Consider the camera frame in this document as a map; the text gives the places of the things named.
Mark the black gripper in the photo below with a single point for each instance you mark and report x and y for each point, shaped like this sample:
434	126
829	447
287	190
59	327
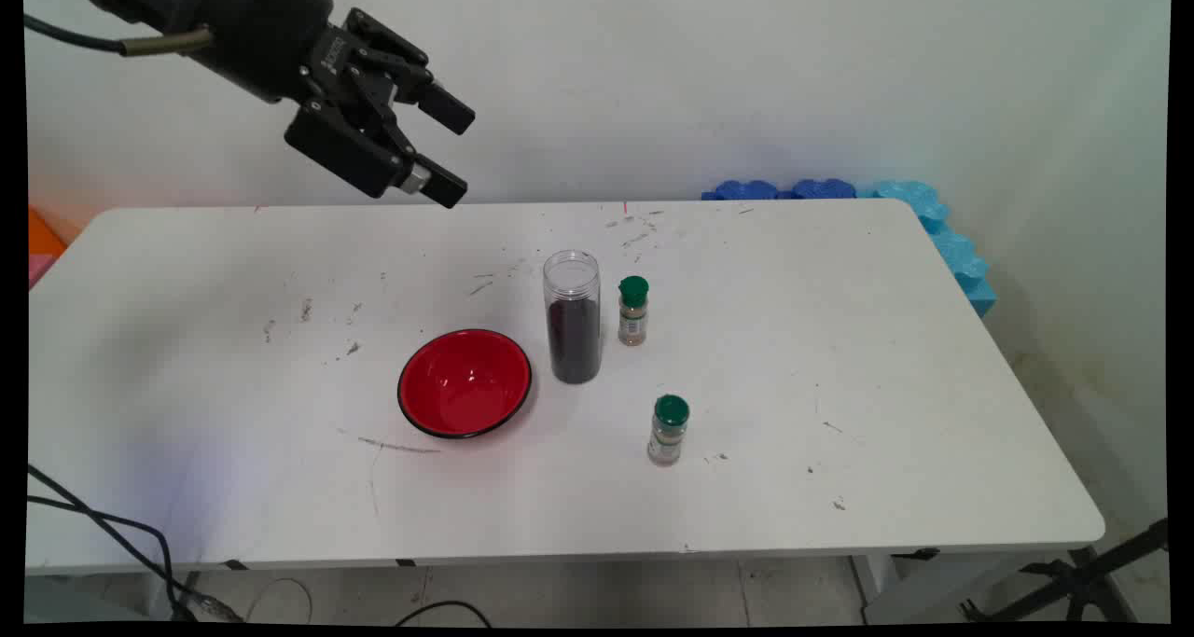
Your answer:
252	35

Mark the clear jar with dark seeds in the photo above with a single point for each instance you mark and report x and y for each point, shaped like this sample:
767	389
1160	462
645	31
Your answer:
573	339

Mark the red bowl with black rim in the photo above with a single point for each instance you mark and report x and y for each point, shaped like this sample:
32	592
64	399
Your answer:
464	385

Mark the green-capped spice bottle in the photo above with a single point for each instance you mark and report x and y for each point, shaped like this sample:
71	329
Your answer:
632	325
667	441

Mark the dark blue foam tile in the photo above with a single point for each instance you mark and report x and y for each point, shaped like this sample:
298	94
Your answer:
742	191
823	189

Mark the orange foam block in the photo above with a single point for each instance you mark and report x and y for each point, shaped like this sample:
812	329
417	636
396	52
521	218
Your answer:
42	234

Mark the pink foam block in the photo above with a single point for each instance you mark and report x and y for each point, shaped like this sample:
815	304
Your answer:
39	270

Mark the white table leg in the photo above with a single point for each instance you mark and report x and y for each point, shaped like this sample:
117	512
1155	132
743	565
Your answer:
919	590
163	595

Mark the light blue foam tile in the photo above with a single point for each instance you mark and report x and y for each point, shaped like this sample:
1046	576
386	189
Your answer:
951	245

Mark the black tripod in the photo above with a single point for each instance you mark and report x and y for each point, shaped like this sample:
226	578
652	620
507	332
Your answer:
1082	576

